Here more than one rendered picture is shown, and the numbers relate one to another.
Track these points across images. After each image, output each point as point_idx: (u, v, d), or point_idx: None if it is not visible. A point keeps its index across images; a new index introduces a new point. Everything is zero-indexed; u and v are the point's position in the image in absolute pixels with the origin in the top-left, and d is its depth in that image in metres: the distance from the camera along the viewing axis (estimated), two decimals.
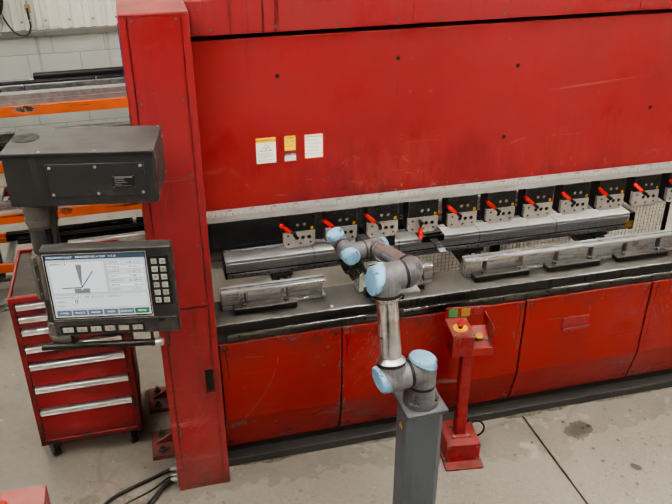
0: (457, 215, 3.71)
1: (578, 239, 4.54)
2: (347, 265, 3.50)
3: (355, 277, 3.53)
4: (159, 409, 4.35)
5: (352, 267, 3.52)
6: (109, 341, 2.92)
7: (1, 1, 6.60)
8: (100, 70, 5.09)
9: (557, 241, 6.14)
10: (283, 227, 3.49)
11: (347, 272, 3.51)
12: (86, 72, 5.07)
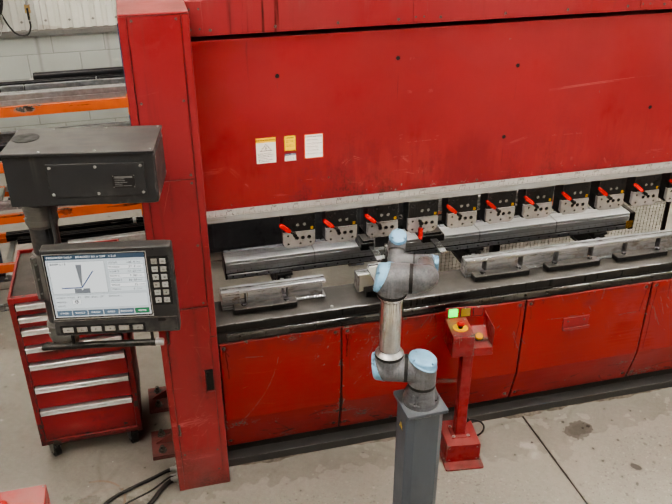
0: (457, 215, 3.71)
1: (578, 239, 4.54)
2: None
3: (384, 250, 3.60)
4: (159, 409, 4.35)
5: None
6: (109, 341, 2.92)
7: (1, 1, 6.60)
8: (100, 70, 5.09)
9: (557, 241, 6.14)
10: (283, 227, 3.49)
11: (387, 243, 3.57)
12: (86, 72, 5.07)
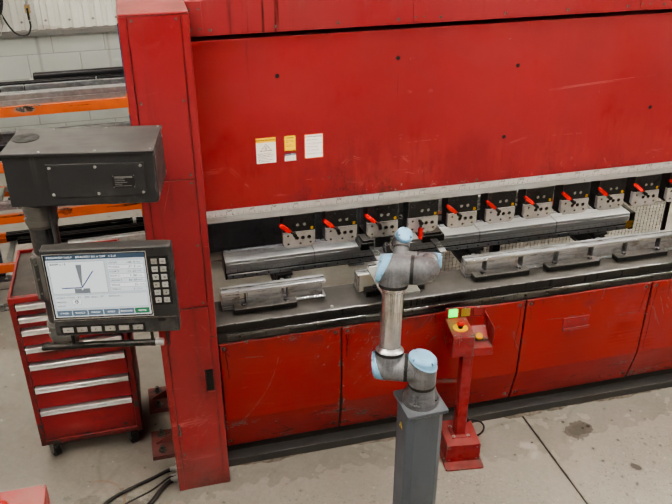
0: (457, 215, 3.71)
1: (578, 239, 4.54)
2: None
3: (383, 249, 3.67)
4: (159, 409, 4.35)
5: (389, 248, 3.63)
6: (109, 341, 2.92)
7: (1, 1, 6.60)
8: (100, 70, 5.09)
9: (557, 241, 6.14)
10: (283, 227, 3.49)
11: (387, 242, 3.64)
12: (86, 72, 5.07)
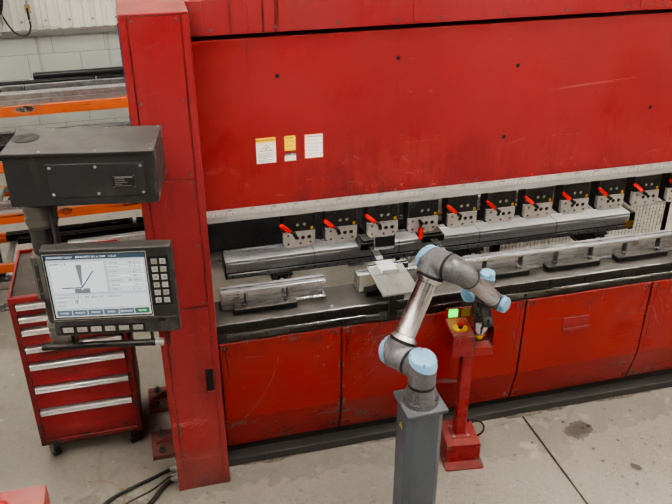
0: (457, 215, 3.71)
1: (578, 239, 4.54)
2: None
3: (472, 312, 3.72)
4: (159, 409, 4.35)
5: (478, 307, 3.69)
6: (109, 341, 2.92)
7: (1, 1, 6.60)
8: (100, 70, 5.09)
9: (557, 241, 6.14)
10: (283, 227, 3.49)
11: (475, 303, 3.71)
12: (86, 72, 5.07)
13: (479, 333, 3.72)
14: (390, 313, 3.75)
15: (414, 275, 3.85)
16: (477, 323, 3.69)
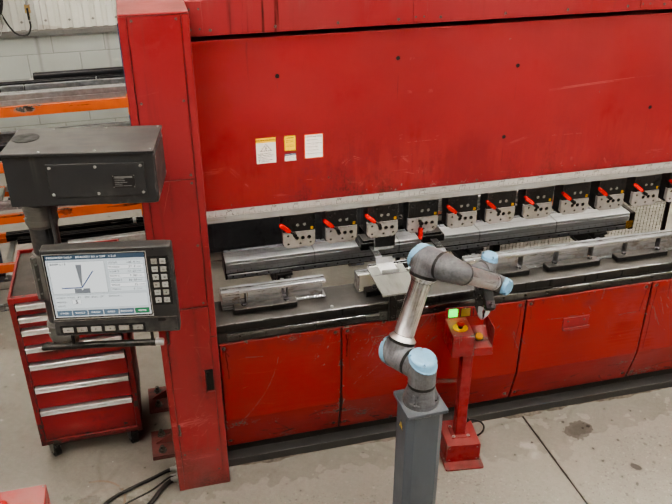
0: (457, 215, 3.71)
1: (578, 239, 4.54)
2: None
3: (474, 296, 3.67)
4: (159, 409, 4.35)
5: (480, 290, 3.63)
6: (109, 341, 2.92)
7: (1, 1, 6.60)
8: (100, 70, 5.09)
9: (557, 241, 6.14)
10: (283, 227, 3.49)
11: (477, 286, 3.66)
12: (86, 72, 5.07)
13: (481, 317, 3.67)
14: (390, 313, 3.75)
15: None
16: (479, 307, 3.64)
